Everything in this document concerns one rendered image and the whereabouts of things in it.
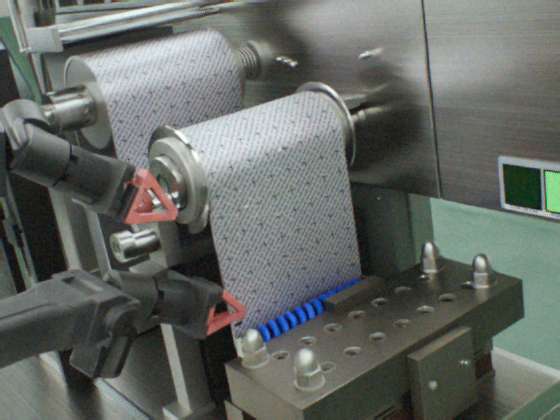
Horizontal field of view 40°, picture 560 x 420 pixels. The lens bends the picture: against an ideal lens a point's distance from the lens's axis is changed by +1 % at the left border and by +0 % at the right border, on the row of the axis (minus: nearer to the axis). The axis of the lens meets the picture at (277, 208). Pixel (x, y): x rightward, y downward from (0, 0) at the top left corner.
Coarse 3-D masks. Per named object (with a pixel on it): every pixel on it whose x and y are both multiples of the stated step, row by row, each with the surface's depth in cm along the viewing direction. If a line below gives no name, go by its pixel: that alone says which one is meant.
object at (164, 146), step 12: (156, 144) 101; (168, 144) 98; (156, 156) 102; (180, 156) 97; (180, 168) 98; (192, 168) 97; (192, 180) 96; (192, 192) 97; (192, 204) 98; (180, 216) 102; (192, 216) 99
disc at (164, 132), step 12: (156, 132) 102; (168, 132) 99; (180, 144) 97; (192, 156) 96; (204, 180) 96; (204, 192) 96; (204, 204) 97; (204, 216) 98; (180, 228) 105; (192, 228) 102; (204, 228) 100
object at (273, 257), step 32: (288, 192) 105; (320, 192) 109; (224, 224) 100; (256, 224) 103; (288, 224) 106; (320, 224) 110; (352, 224) 113; (224, 256) 100; (256, 256) 104; (288, 256) 107; (320, 256) 111; (352, 256) 115; (224, 288) 102; (256, 288) 105; (288, 288) 108; (320, 288) 112; (256, 320) 106
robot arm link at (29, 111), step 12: (0, 108) 93; (12, 108) 92; (24, 108) 91; (36, 108) 93; (0, 120) 90; (12, 120) 89; (24, 120) 89; (36, 120) 90; (48, 120) 93; (0, 132) 82; (48, 132) 91; (0, 144) 83; (0, 156) 84; (0, 168) 84; (0, 180) 85; (0, 192) 86
